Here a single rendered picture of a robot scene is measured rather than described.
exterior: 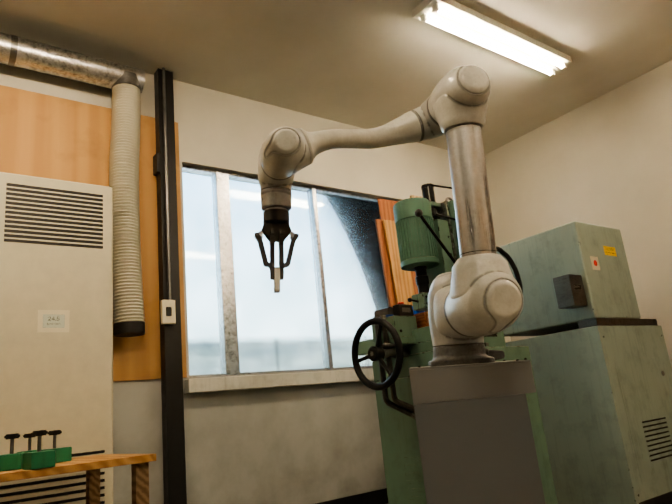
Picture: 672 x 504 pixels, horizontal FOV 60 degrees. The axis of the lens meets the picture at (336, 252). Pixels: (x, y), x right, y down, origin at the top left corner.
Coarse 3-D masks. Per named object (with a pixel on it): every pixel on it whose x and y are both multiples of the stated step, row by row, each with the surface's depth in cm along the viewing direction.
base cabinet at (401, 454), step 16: (400, 384) 248; (528, 400) 255; (384, 416) 253; (400, 416) 246; (384, 432) 252; (400, 432) 245; (416, 432) 238; (544, 432) 256; (384, 448) 251; (400, 448) 244; (416, 448) 237; (544, 448) 253; (384, 464) 251; (400, 464) 243; (416, 464) 236; (544, 464) 250; (400, 480) 242; (416, 480) 236; (544, 480) 247; (400, 496) 242; (416, 496) 235; (544, 496) 244
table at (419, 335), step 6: (414, 330) 244; (420, 330) 242; (426, 330) 239; (402, 336) 238; (408, 336) 241; (414, 336) 243; (420, 336) 241; (426, 336) 239; (360, 342) 269; (366, 342) 266; (372, 342) 250; (390, 342) 241; (402, 342) 237; (408, 342) 240; (414, 342) 242; (420, 342) 241; (360, 348) 269; (366, 348) 266; (360, 354) 268; (366, 354) 269
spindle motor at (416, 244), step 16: (400, 208) 268; (416, 208) 265; (400, 224) 267; (416, 224) 263; (432, 224) 268; (400, 240) 266; (416, 240) 262; (432, 240) 265; (400, 256) 268; (416, 256) 260; (432, 256) 261
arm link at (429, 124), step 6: (426, 102) 179; (420, 108) 182; (426, 108) 179; (420, 114) 180; (426, 114) 179; (426, 120) 180; (432, 120) 178; (426, 126) 180; (432, 126) 180; (438, 126) 178; (426, 132) 181; (432, 132) 182; (438, 132) 181; (426, 138) 184; (432, 138) 186
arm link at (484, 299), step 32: (448, 96) 164; (480, 96) 161; (448, 128) 167; (480, 128) 167; (480, 160) 163; (480, 192) 161; (480, 224) 159; (480, 256) 155; (480, 288) 149; (512, 288) 148; (448, 320) 165; (480, 320) 150; (512, 320) 150
